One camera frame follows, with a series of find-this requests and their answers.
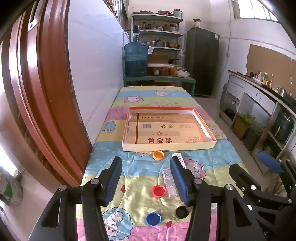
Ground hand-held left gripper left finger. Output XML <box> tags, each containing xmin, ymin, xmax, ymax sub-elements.
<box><xmin>30</xmin><ymin>157</ymin><xmax>123</xmax><ymax>241</ymax></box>

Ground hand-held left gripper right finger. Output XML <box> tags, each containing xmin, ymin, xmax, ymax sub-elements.
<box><xmin>170</xmin><ymin>157</ymin><xmax>266</xmax><ymax>241</ymax></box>

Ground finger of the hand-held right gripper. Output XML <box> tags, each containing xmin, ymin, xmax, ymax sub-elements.
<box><xmin>229</xmin><ymin>163</ymin><xmax>296</xmax><ymax>241</ymax></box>
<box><xmin>257</xmin><ymin>151</ymin><xmax>296</xmax><ymax>197</ymax></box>

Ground red bottle cap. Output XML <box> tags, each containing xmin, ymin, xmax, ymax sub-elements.
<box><xmin>152</xmin><ymin>185</ymin><xmax>166</xmax><ymax>197</ymax></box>

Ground white printed small box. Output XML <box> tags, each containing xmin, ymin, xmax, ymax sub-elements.
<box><xmin>172</xmin><ymin>153</ymin><xmax>186</xmax><ymax>171</ymax></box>

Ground orange-rimmed shallow box tray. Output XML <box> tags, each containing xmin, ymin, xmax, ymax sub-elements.
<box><xmin>122</xmin><ymin>107</ymin><xmax>217</xmax><ymax>152</ymax></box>

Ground blue bottle cap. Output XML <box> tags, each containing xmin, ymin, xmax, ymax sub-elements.
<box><xmin>146</xmin><ymin>212</ymin><xmax>162</xmax><ymax>226</ymax></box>

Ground clear plastic small bottle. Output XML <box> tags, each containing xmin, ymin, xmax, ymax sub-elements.
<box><xmin>162</xmin><ymin>166</ymin><xmax>178</xmax><ymax>198</ymax></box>

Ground black bottle cap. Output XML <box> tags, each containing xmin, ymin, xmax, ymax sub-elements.
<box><xmin>175</xmin><ymin>206</ymin><xmax>189</xmax><ymax>219</ymax></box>

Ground dark green enamel pot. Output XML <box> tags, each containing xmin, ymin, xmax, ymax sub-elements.
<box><xmin>272</xmin><ymin>111</ymin><xmax>295</xmax><ymax>143</ymax></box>

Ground crate with green plants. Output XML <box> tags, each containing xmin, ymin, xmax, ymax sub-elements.
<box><xmin>232</xmin><ymin>112</ymin><xmax>263</xmax><ymax>151</ymax></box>

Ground cartoon sheep printed blanket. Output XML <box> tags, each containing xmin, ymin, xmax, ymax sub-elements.
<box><xmin>81</xmin><ymin>86</ymin><xmax>257</xmax><ymax>241</ymax></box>

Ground grey kitchen counter cabinet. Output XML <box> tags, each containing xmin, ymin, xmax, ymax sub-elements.
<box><xmin>220</xmin><ymin>70</ymin><xmax>296</xmax><ymax>163</ymax></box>

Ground row of condiment bottles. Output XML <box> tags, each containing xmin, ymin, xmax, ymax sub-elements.
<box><xmin>249</xmin><ymin>69</ymin><xmax>275</xmax><ymax>88</ymax></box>

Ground green and white sack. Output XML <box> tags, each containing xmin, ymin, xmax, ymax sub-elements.
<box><xmin>0</xmin><ymin>167</ymin><xmax>24</xmax><ymax>205</ymax></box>

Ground green low table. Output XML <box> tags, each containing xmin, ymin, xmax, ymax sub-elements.
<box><xmin>123</xmin><ymin>75</ymin><xmax>196</xmax><ymax>98</ymax></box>

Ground red-brown wooden door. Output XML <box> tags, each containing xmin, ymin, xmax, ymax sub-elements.
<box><xmin>0</xmin><ymin>0</ymin><xmax>93</xmax><ymax>188</ymax></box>

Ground row of amber jars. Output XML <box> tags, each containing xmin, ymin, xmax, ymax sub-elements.
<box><xmin>148</xmin><ymin>66</ymin><xmax>178</xmax><ymax>76</ymax></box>

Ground dark green fridge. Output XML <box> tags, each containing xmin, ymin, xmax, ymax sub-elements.
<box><xmin>186</xmin><ymin>28</ymin><xmax>220</xmax><ymax>97</ymax></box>

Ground blue water jug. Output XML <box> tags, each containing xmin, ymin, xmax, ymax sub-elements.
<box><xmin>124</xmin><ymin>25</ymin><xmax>149</xmax><ymax>77</ymax></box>

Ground white shelf rack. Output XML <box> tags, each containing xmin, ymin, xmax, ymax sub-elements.
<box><xmin>131</xmin><ymin>13</ymin><xmax>185</xmax><ymax>70</ymax></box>

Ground window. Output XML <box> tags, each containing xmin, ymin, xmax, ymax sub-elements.
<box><xmin>232</xmin><ymin>0</ymin><xmax>279</xmax><ymax>22</ymax></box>

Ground cardboard sheets on wall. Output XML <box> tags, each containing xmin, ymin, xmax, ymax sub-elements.
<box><xmin>245</xmin><ymin>44</ymin><xmax>296</xmax><ymax>77</ymax></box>

